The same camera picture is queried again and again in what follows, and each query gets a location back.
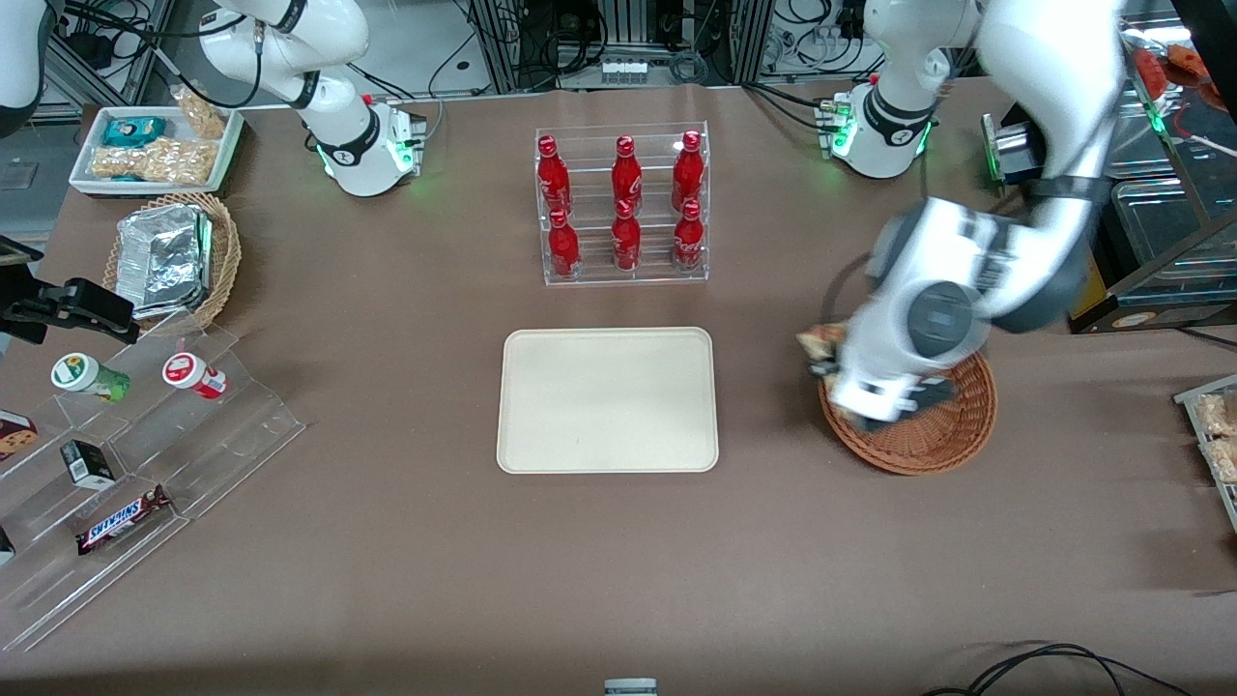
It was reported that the clear plastic storage bin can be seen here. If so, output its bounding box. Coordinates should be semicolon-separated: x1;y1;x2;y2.
1109;179;1237;281

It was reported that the light wicker oval basket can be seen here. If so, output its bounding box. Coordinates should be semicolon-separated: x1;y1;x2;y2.
101;191;243;334

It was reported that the red lidded cup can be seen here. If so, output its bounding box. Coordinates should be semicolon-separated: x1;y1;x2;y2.
161;352;229;400

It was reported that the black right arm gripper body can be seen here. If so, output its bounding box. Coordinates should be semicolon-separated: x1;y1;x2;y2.
0;261;49;346

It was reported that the brown wicker round basket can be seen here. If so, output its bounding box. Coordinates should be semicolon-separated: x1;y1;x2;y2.
817;346;998;477

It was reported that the clear acrylic stepped display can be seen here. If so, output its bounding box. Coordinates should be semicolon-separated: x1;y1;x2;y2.
0;324;306;653

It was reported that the triangle sandwich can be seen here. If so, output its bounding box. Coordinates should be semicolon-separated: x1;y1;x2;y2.
795;324;849;364

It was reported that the silver foil package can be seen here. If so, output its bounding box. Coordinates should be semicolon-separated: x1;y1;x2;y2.
116;203;214;322

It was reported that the small clear peanut bag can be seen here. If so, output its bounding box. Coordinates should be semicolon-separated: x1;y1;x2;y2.
172;85;229;141

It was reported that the green lidded cup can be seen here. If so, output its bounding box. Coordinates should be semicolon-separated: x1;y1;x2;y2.
50;352;131;404

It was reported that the white rectangular snack tray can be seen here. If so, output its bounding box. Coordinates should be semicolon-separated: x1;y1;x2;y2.
68;104;245;199

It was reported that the black metal shelf frame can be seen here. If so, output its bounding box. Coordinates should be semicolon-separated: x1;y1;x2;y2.
1068;0;1237;336

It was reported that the small black box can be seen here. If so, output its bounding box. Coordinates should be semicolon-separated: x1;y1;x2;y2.
60;440;117;490

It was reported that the clear pastry packet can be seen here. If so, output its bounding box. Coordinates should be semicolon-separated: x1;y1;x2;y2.
1194;391;1237;484

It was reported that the beige plastic serving tray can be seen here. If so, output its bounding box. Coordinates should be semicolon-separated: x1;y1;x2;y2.
496;327;720;475

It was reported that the orange snack packet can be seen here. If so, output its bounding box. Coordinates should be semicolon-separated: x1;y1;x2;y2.
1129;39;1221;109

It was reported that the Snickers chocolate bar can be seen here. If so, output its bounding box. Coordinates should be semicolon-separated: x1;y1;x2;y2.
75;485;173;556

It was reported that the red cola bottle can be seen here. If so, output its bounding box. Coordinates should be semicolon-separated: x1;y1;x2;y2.
610;135;645;216
536;134;572;218
611;198;643;273
547;208;582;280
673;198;705;273
671;130;705;212

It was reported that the clear acrylic bottle rack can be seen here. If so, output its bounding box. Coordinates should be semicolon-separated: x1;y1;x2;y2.
534;121;711;287

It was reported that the metal box with green edge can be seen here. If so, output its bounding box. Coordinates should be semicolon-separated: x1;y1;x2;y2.
980;113;1043;187

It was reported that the large clear peanut bag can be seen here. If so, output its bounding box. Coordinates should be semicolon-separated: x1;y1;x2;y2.
90;137;219;187

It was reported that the teal snack packet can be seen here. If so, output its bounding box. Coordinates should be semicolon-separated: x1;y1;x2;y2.
101;116;168;148

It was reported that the brown cookie box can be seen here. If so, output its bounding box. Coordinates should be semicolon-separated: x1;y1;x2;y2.
0;410;40;463

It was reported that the white wire snack tray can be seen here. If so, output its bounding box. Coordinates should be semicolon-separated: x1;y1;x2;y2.
1173;375;1237;535

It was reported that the black floor cable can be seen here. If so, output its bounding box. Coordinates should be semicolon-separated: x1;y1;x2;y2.
918;642;1192;696

